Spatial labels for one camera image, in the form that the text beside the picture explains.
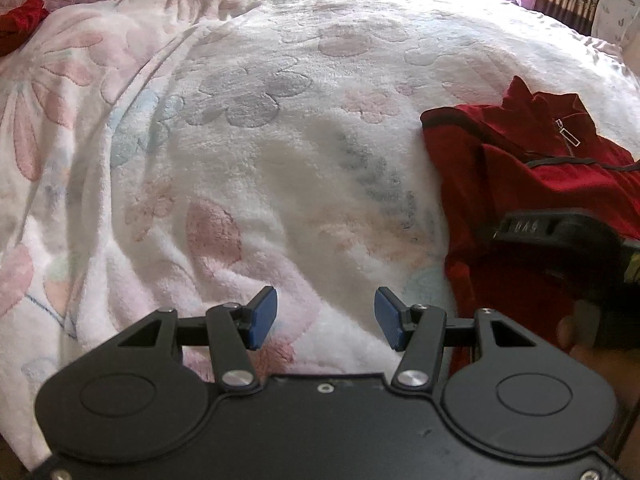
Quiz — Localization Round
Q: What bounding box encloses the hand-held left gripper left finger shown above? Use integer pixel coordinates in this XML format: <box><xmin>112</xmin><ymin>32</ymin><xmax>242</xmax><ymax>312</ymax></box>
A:
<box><xmin>117</xmin><ymin>286</ymin><xmax>279</xmax><ymax>394</ymax></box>

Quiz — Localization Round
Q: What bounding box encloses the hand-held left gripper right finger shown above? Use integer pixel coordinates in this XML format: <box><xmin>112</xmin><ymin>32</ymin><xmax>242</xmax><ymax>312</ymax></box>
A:
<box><xmin>373</xmin><ymin>286</ymin><xmax>539</xmax><ymax>392</ymax></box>

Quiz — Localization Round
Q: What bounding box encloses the red zip-collar jacket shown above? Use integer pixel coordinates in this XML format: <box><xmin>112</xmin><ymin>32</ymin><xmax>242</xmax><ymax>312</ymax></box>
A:
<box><xmin>420</xmin><ymin>76</ymin><xmax>640</xmax><ymax>377</ymax></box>

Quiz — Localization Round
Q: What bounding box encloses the person's right hand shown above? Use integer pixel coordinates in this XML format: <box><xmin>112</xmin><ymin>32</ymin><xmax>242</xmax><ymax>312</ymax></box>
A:
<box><xmin>556</xmin><ymin>313</ymin><xmax>640</xmax><ymax>441</ymax></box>

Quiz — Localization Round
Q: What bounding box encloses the white floral fleece blanket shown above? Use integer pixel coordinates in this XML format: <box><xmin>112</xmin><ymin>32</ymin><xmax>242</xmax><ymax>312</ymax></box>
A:
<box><xmin>0</xmin><ymin>0</ymin><xmax>640</xmax><ymax>466</ymax></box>

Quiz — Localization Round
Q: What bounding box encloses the white patterned pillow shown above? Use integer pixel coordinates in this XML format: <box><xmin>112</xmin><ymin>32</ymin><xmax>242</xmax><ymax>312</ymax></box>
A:
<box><xmin>592</xmin><ymin>0</ymin><xmax>640</xmax><ymax>57</ymax></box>

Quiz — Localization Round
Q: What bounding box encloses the small red cloth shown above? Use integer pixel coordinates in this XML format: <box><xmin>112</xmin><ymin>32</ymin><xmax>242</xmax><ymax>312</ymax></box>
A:
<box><xmin>0</xmin><ymin>0</ymin><xmax>51</xmax><ymax>59</ymax></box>

